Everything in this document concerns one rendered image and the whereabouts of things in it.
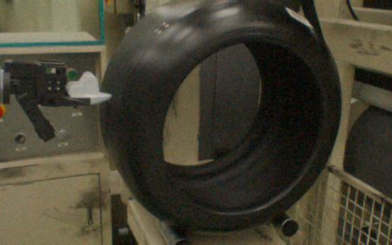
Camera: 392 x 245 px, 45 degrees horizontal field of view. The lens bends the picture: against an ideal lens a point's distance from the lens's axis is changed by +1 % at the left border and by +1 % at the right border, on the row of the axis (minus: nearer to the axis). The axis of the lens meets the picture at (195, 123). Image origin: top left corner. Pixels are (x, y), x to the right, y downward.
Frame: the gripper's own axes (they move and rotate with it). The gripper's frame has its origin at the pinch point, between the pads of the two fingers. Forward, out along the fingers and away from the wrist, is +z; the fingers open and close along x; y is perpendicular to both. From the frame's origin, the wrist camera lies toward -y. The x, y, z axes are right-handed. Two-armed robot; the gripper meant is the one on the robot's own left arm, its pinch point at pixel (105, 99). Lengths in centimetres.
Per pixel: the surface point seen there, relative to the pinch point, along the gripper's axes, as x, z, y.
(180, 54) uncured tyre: -11.2, 11.7, 12.2
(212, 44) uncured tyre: -11.6, 17.9, 14.5
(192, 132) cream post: 26.5, 31.9, -15.8
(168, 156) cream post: 26.5, 25.3, -23.1
